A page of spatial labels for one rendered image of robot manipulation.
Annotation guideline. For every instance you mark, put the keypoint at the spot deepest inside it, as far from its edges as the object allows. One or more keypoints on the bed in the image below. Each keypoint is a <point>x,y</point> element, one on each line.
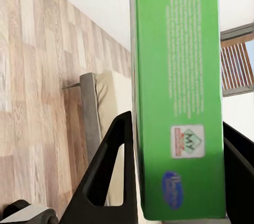
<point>105,96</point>

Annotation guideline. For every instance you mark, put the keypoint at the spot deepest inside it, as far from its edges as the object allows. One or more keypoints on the board game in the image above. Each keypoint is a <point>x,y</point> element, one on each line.
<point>177,108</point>

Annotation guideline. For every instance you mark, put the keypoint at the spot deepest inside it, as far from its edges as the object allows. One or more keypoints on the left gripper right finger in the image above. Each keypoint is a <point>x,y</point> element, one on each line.
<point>239,176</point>

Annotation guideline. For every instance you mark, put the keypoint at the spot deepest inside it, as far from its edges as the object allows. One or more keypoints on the fixed window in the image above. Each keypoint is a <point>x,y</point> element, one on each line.
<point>237,60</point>

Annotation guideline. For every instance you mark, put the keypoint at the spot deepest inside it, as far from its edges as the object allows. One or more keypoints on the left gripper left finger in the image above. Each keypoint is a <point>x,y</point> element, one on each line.
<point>87,204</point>

